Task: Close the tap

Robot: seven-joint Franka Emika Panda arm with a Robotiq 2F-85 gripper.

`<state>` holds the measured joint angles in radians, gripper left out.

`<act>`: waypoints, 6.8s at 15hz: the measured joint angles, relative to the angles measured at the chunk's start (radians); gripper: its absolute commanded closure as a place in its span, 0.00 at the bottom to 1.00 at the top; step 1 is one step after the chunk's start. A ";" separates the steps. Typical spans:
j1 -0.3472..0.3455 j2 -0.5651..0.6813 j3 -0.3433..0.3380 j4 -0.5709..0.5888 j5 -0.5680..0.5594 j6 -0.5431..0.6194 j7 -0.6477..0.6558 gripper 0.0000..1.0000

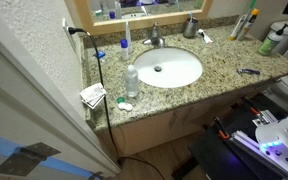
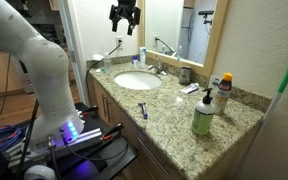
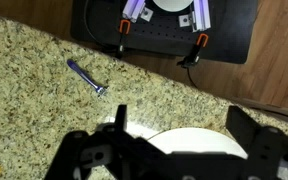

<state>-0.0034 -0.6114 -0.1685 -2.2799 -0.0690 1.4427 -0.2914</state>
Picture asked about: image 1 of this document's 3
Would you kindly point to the chrome tap with lever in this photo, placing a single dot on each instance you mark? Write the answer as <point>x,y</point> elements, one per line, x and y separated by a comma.
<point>155,37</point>

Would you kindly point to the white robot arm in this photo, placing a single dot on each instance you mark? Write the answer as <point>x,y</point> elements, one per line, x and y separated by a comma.
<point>284,140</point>

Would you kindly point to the clear bottle with white cap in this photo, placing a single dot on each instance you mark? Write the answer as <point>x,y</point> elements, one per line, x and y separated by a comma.
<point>131,82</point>

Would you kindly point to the white green contact lens case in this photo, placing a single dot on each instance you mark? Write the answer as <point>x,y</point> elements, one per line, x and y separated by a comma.
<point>124,106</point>

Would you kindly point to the metal sink drain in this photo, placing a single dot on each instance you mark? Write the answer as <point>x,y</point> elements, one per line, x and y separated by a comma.
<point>157,68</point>

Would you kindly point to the white oval sink basin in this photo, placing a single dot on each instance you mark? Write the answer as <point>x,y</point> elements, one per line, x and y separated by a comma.
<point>174,68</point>

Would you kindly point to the wooden vanity cabinet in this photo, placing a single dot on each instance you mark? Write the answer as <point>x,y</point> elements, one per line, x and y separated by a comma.
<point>150,130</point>

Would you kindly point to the small white bottle blue cap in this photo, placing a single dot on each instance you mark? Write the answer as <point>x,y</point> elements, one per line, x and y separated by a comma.
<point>124,50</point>

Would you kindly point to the folded paper packet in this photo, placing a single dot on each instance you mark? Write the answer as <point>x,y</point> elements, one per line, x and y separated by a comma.
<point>92,95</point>

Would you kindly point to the small blue object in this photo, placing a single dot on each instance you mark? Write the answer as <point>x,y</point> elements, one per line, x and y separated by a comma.
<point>100,54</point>

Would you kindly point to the slim white tube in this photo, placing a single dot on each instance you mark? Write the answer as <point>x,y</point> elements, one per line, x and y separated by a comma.
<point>128,35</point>

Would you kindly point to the wooden framed mirror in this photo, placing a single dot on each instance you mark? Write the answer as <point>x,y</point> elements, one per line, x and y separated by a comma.
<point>124,26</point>

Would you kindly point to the metal cup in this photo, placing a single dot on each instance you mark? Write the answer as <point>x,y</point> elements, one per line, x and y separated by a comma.
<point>190,29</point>

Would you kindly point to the white toothpaste tube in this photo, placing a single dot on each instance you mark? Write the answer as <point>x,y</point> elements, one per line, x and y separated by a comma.
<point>204,36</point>

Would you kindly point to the black orange clamp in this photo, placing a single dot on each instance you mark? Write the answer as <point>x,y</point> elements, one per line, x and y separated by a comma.
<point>250,106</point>
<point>221,129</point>

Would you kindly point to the toothbrush in cup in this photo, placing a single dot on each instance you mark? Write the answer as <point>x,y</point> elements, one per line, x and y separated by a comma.
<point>190,16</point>

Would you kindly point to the black robot cart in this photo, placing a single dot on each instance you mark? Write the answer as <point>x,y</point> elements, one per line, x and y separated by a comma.
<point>214,156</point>

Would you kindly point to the white tube with yellow cap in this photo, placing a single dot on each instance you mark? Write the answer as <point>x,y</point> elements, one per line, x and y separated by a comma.
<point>238,28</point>

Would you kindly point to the white door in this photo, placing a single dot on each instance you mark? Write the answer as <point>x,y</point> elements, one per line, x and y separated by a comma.
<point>20,110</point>

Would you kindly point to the green white toothbrush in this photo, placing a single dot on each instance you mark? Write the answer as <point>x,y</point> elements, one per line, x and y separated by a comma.
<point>247,18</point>

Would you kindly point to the green soap pump bottle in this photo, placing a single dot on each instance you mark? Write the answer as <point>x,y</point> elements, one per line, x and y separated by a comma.
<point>269,43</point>

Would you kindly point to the metal door hinge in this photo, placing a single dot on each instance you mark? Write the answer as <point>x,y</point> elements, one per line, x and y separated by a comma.
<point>25,159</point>

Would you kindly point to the white wall outlet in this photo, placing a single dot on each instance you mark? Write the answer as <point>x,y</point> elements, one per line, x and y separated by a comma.
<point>69,35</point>

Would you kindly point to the long aluminium rail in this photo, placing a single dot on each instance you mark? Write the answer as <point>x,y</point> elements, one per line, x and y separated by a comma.
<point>247,141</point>

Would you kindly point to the short aluminium bracket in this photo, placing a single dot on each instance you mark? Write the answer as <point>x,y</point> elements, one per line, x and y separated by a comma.
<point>264,117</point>

